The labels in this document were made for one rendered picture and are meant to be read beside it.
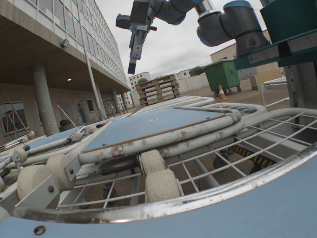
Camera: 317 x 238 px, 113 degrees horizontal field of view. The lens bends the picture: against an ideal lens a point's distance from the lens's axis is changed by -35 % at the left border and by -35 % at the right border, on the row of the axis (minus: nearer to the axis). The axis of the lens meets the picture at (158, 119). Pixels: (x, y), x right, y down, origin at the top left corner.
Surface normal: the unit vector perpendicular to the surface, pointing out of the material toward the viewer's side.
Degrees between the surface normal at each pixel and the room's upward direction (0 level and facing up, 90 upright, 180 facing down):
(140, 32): 111
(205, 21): 100
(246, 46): 70
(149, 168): 62
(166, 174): 7
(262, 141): 90
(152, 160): 39
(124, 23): 156
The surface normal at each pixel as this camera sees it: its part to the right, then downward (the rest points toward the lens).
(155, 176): -0.21, -0.95
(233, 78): 0.42, 0.08
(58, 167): 0.67, -0.56
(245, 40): -0.79, -0.05
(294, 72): -0.95, 0.29
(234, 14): -0.81, 0.30
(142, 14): 0.02, 0.25
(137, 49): 0.26, -0.06
